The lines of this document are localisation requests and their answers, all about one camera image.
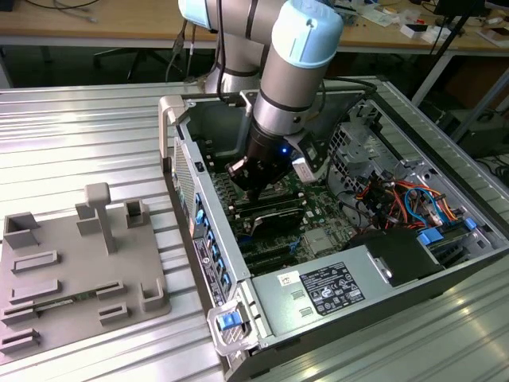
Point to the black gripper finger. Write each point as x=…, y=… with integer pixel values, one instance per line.
x=238, y=169

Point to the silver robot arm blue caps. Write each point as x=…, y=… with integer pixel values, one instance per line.
x=286, y=79

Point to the black graphics card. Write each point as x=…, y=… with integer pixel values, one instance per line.
x=278, y=223

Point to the green motherboard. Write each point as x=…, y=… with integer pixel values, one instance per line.
x=318, y=207

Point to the open grey PC case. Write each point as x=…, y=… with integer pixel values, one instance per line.
x=222, y=238

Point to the silver perforated drive cage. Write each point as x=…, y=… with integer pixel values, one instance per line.
x=358, y=159

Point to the silver chipset heat sink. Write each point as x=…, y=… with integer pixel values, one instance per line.
x=320, y=242

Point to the silver power supply unit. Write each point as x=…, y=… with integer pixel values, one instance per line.
x=274, y=306

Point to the blue case latch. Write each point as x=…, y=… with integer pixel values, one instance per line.
x=228, y=321

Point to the black plastic shroud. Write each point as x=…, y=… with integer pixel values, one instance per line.
x=397, y=254

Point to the large blue carrier tab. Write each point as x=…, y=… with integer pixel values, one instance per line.
x=431, y=237

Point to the grey parts rack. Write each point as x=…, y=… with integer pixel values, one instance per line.
x=79, y=262

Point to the white box black insert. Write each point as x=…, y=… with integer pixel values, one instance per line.
x=409, y=33

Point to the wooden desk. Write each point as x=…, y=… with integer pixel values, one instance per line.
x=119, y=20

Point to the small white box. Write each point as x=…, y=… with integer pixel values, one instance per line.
x=433, y=36

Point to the small blue carrier tab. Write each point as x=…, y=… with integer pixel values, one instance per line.
x=469, y=223

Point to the green RAM stick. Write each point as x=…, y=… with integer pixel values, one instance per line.
x=63, y=301

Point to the black equipment box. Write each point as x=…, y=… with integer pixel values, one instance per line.
x=485, y=137

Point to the flat white brown tray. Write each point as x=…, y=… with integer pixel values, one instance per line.
x=495, y=36

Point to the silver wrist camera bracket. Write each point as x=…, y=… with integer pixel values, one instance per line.
x=246, y=99

